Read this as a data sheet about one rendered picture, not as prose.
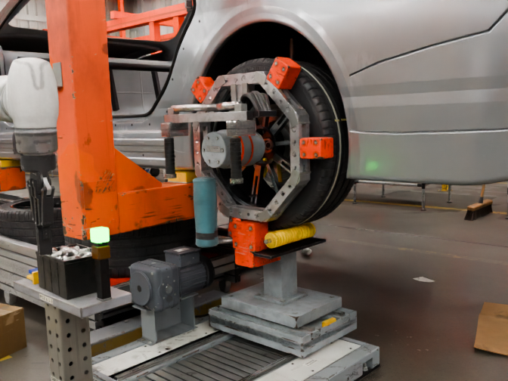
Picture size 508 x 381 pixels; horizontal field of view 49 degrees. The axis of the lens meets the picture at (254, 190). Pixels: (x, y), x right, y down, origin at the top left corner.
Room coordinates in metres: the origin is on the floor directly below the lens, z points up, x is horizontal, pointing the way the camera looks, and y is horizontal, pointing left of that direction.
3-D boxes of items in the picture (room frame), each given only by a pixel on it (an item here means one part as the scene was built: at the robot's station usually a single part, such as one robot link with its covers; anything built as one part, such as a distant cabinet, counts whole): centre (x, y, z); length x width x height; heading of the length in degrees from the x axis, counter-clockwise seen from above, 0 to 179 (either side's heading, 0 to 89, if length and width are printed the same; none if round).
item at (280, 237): (2.07, -0.14, 0.51); 0.29 x 0.06 x 0.06; 137
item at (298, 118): (2.08, 0.02, 0.85); 0.54 x 0.07 x 0.54; 47
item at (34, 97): (1.27, 0.49, 1.03); 0.13 x 0.11 x 0.16; 35
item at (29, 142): (1.26, 0.49, 0.92); 0.09 x 0.09 x 0.06
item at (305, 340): (2.20, -0.10, 0.13); 0.50 x 0.36 x 0.10; 47
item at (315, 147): (1.87, -0.21, 0.85); 0.09 x 0.08 x 0.07; 47
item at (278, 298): (2.20, -0.10, 0.32); 0.40 x 0.30 x 0.28; 47
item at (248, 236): (2.10, -0.01, 0.48); 0.16 x 0.12 x 0.17; 137
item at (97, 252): (1.55, 0.44, 0.59); 0.04 x 0.04 x 0.04; 47
